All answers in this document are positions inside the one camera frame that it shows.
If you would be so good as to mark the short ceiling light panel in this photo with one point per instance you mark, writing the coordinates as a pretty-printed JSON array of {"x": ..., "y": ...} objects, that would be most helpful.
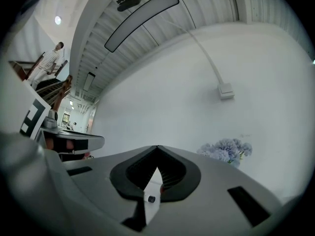
[{"x": 89, "y": 81}]

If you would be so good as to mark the round ceiling light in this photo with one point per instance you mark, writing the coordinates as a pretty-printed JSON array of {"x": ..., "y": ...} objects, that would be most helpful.
[{"x": 58, "y": 20}]

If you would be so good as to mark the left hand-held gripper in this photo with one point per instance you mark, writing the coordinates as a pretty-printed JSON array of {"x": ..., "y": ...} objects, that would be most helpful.
[{"x": 32, "y": 114}]

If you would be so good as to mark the long ceiling light panel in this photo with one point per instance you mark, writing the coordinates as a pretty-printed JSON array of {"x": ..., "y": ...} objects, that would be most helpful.
[{"x": 137, "y": 21}]

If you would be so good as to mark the dark wooden staircase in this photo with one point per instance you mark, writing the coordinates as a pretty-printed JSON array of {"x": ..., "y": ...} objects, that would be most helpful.
[{"x": 51, "y": 83}]

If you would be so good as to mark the white wall switch box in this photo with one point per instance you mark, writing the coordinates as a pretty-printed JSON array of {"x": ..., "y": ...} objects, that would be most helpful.
[{"x": 226, "y": 91}]

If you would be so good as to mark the black head-worn camera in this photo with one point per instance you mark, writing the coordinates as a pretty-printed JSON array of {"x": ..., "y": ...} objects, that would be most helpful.
[{"x": 128, "y": 2}]

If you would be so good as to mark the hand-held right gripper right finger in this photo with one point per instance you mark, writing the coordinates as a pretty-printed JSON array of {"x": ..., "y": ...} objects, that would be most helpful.
[{"x": 211, "y": 205}]

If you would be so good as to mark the person's left hand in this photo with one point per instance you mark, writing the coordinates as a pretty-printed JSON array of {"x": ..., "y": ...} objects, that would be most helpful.
[{"x": 49, "y": 144}]

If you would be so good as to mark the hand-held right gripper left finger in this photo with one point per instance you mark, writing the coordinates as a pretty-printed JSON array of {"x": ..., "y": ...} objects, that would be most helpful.
[{"x": 98, "y": 195}]

